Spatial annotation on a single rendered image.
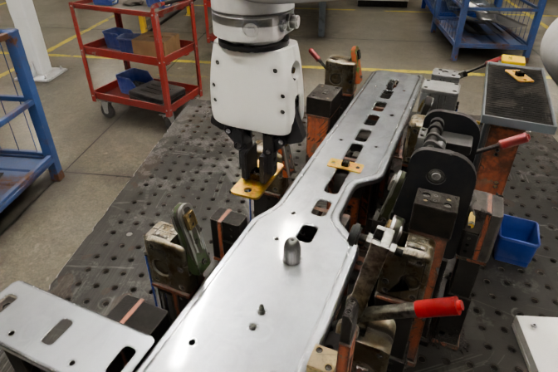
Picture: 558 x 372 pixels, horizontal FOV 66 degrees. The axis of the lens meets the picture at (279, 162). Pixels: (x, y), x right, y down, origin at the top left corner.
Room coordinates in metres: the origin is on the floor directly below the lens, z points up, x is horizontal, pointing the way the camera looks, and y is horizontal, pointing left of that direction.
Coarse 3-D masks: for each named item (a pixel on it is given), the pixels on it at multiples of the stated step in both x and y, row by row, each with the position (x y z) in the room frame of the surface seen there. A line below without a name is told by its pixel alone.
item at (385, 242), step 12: (360, 228) 0.40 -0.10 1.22; (384, 228) 0.40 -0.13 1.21; (348, 240) 0.39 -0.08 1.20; (360, 240) 0.39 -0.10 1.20; (372, 240) 0.38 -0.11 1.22; (384, 240) 0.38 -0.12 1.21; (372, 252) 0.37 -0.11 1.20; (384, 252) 0.37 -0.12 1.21; (396, 252) 0.37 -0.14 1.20; (372, 264) 0.37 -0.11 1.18; (360, 276) 0.38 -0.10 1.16; (372, 276) 0.37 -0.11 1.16; (360, 288) 0.37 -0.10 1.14; (372, 288) 0.37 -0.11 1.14; (360, 300) 0.37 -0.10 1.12; (360, 312) 0.37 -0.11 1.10
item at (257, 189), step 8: (256, 168) 0.46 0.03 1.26; (280, 168) 0.47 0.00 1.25; (256, 176) 0.45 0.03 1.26; (272, 176) 0.46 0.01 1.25; (240, 184) 0.44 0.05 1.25; (248, 184) 0.44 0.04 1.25; (256, 184) 0.44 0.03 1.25; (264, 184) 0.44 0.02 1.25; (232, 192) 0.42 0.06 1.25; (240, 192) 0.42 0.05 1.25; (248, 192) 0.42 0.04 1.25; (256, 192) 0.42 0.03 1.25
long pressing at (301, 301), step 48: (336, 144) 0.98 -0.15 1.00; (384, 144) 0.98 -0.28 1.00; (288, 192) 0.77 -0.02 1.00; (240, 240) 0.62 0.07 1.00; (336, 240) 0.61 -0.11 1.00; (240, 288) 0.50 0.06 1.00; (288, 288) 0.50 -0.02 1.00; (336, 288) 0.49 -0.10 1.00; (192, 336) 0.41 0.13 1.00; (240, 336) 0.41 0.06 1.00; (288, 336) 0.41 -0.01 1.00
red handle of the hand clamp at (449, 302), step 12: (420, 300) 0.37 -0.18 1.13; (432, 300) 0.36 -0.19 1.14; (444, 300) 0.35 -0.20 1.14; (456, 300) 0.35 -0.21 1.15; (372, 312) 0.38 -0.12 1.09; (384, 312) 0.37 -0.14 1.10; (396, 312) 0.37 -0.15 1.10; (408, 312) 0.36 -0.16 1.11; (420, 312) 0.35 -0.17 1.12; (432, 312) 0.35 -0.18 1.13; (444, 312) 0.34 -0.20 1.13; (456, 312) 0.34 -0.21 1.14
